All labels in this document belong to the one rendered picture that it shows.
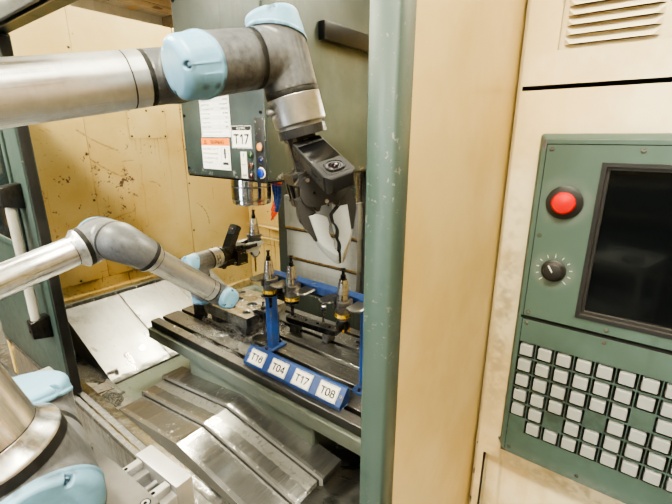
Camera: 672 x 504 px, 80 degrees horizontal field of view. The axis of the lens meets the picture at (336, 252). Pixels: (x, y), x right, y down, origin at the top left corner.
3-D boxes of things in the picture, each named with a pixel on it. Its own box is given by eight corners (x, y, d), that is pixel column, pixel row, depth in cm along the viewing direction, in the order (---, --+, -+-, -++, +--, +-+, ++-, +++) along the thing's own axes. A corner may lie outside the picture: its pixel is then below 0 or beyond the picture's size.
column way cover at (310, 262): (356, 307, 198) (357, 203, 184) (286, 286, 226) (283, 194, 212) (361, 304, 202) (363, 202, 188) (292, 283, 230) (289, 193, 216)
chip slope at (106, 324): (132, 400, 173) (123, 346, 166) (69, 351, 212) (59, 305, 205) (279, 325, 241) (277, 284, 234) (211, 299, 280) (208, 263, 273)
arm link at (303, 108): (326, 85, 55) (269, 98, 52) (334, 120, 56) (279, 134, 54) (310, 94, 62) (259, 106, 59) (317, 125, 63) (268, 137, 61)
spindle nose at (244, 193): (279, 201, 168) (278, 172, 165) (256, 207, 155) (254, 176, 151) (248, 199, 175) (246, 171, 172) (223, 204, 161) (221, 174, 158)
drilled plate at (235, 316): (247, 330, 167) (246, 319, 165) (205, 312, 184) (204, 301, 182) (285, 311, 184) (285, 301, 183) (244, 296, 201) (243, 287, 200)
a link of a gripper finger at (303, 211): (332, 233, 62) (317, 179, 60) (336, 235, 61) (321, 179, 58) (304, 243, 61) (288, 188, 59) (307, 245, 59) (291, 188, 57)
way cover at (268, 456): (274, 559, 108) (272, 512, 104) (116, 420, 161) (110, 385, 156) (341, 484, 131) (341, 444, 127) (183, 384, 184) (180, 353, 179)
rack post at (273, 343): (269, 354, 155) (265, 282, 147) (259, 350, 159) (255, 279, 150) (287, 344, 163) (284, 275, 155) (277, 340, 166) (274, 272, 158)
